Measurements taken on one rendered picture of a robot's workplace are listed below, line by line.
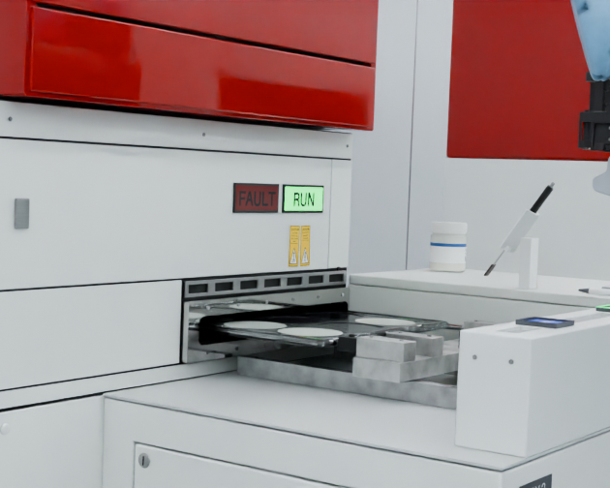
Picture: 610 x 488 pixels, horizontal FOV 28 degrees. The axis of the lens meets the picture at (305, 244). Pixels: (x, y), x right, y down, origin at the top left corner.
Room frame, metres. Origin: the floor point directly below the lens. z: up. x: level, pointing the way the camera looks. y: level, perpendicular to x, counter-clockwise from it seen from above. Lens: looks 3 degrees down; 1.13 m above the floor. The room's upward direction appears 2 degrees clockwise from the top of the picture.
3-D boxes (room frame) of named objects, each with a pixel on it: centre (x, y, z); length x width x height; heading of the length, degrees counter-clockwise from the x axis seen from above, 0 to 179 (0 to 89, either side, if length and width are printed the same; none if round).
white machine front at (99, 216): (1.88, 0.16, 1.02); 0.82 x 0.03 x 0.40; 144
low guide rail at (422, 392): (1.77, -0.11, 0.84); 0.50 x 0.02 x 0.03; 54
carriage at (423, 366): (1.87, -0.21, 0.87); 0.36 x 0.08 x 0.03; 144
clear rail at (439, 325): (1.90, -0.14, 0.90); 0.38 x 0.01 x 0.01; 144
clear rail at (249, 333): (1.86, 0.12, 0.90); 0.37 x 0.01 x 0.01; 54
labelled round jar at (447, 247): (2.38, -0.28, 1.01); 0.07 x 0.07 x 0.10
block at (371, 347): (1.74, -0.12, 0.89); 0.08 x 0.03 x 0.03; 54
